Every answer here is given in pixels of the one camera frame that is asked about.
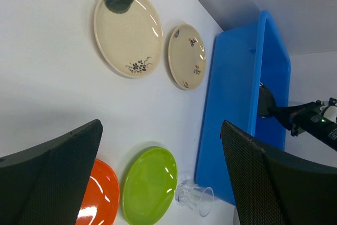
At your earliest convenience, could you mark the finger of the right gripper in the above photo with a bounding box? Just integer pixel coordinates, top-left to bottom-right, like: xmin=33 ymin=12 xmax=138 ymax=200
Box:
xmin=267 ymin=106 xmax=295 ymax=130

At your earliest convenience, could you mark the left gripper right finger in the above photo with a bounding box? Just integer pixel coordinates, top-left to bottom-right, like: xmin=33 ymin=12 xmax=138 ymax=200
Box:
xmin=221 ymin=120 xmax=336 ymax=224

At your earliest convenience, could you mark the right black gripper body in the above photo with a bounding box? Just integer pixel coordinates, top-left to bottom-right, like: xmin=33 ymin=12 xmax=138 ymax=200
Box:
xmin=289 ymin=97 xmax=336 ymax=150

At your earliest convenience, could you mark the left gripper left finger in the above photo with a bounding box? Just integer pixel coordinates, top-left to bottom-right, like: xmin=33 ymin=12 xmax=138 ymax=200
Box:
xmin=1 ymin=119 xmax=103 ymax=224

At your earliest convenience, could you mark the blue plastic bin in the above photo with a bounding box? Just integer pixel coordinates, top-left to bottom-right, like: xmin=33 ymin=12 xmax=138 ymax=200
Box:
xmin=194 ymin=11 xmax=291 ymax=204

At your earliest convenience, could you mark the clear cup near bin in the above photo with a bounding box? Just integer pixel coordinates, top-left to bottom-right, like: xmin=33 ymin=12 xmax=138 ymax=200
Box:
xmin=174 ymin=177 xmax=214 ymax=218

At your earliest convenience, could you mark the orange plate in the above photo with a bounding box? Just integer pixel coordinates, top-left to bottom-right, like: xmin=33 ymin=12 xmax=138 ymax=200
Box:
xmin=76 ymin=159 xmax=120 ymax=224

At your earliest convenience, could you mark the green plate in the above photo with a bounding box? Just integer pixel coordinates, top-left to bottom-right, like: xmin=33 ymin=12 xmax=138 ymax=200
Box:
xmin=122 ymin=146 xmax=177 ymax=224

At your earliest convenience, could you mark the beige plate with small motifs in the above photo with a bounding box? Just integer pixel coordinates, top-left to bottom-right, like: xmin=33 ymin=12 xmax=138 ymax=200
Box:
xmin=167 ymin=24 xmax=206 ymax=90

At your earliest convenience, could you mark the beige plate with black patch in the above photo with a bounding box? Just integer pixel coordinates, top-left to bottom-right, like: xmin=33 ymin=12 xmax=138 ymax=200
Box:
xmin=93 ymin=0 xmax=164 ymax=79

